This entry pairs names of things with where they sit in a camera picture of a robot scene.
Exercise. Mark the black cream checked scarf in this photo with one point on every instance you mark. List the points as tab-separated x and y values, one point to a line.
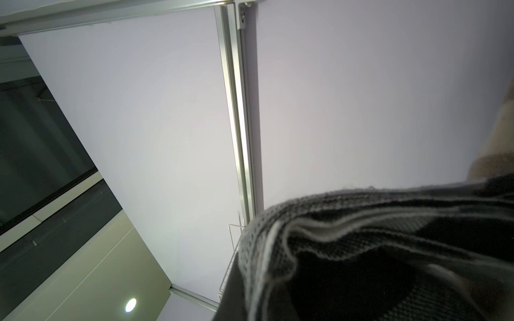
430	253

